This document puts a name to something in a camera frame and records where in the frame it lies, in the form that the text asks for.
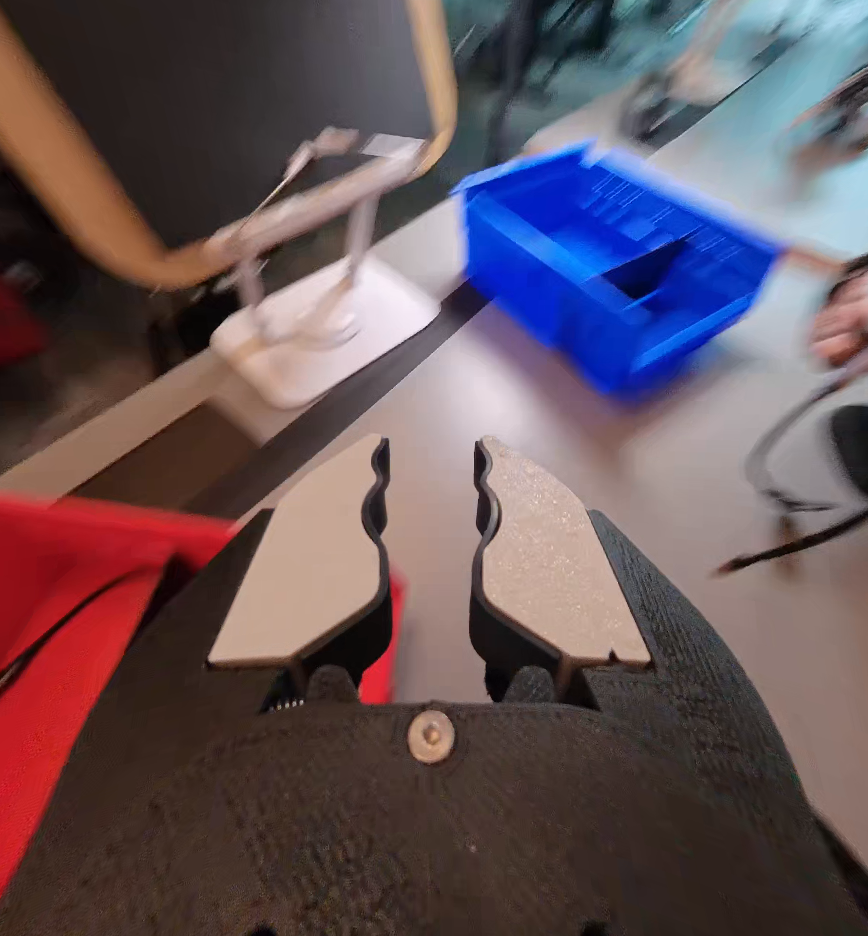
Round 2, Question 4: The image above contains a blue plastic bin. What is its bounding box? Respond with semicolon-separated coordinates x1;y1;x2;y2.
452;139;782;399

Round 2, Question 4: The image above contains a person's right hand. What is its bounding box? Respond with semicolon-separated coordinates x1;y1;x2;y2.
808;309;868;368

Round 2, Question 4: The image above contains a red plastic bin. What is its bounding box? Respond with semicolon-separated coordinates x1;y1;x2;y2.
0;493;405;933

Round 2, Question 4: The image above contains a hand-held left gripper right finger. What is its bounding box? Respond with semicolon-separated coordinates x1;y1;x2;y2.
469;436;654;684

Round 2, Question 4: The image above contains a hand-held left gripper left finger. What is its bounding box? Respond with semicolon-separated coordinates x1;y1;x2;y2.
207;435;395;688

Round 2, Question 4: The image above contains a black bin divider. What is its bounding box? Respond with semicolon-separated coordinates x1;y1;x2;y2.
598;237;691;302

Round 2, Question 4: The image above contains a black board with wooden rim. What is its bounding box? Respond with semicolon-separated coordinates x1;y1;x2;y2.
0;0;458;290

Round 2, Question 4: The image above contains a white base clear stand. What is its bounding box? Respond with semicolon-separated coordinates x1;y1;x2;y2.
207;128;442;410

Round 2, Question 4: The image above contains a black USB cable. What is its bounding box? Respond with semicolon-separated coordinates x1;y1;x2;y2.
744;344;868;513

